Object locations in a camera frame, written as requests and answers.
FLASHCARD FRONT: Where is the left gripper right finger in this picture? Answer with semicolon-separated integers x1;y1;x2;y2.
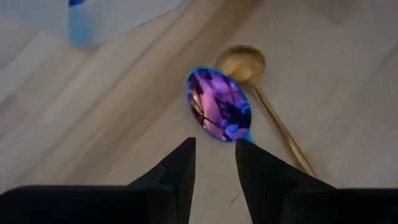
235;139;398;224

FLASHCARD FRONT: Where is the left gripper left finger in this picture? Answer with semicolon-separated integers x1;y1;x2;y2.
0;136;197;224

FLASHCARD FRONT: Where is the iridescent rainbow spoon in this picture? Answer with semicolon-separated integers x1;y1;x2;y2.
185;66;253;144
67;0;91;46

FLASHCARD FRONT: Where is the gold spoon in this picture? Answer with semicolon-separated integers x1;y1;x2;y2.
215;44;318;179

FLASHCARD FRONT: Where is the translucent plastic bin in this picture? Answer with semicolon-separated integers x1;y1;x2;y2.
0;0;187;49

